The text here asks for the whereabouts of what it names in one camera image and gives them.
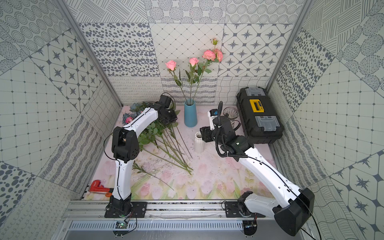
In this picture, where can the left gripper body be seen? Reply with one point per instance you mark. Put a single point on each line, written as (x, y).
(169, 116)

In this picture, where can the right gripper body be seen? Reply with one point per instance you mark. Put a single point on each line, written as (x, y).
(211, 136)

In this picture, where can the pink rose stem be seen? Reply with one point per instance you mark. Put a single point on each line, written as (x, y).
(171, 68)
(193, 63)

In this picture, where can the pink peony flower stem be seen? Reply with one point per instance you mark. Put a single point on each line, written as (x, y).
(209, 57)

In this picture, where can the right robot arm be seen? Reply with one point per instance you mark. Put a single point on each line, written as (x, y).
(291, 206)

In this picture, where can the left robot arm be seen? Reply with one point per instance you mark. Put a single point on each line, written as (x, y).
(125, 149)

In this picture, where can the clear glass vase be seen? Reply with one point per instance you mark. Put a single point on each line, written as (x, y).
(231, 113)

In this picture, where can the blue cylindrical vase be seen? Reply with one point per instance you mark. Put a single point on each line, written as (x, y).
(190, 113)

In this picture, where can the bunch of artificial flowers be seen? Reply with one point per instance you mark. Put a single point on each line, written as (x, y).
(161, 141)

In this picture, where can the white ribbed vase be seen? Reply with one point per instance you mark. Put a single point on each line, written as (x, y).
(199, 143)

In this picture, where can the black toolbox yellow latch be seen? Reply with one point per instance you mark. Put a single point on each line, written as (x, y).
(260, 121)

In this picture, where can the red pipe wrench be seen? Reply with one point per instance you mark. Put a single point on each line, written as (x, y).
(98, 188)

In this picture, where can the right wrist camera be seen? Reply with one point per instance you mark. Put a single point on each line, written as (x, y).
(212, 114)

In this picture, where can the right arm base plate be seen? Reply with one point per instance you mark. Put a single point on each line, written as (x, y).
(233, 209)

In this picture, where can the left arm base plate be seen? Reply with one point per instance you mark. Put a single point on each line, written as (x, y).
(122, 210)

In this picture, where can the aluminium rail frame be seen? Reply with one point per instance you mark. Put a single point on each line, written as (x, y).
(172, 209)

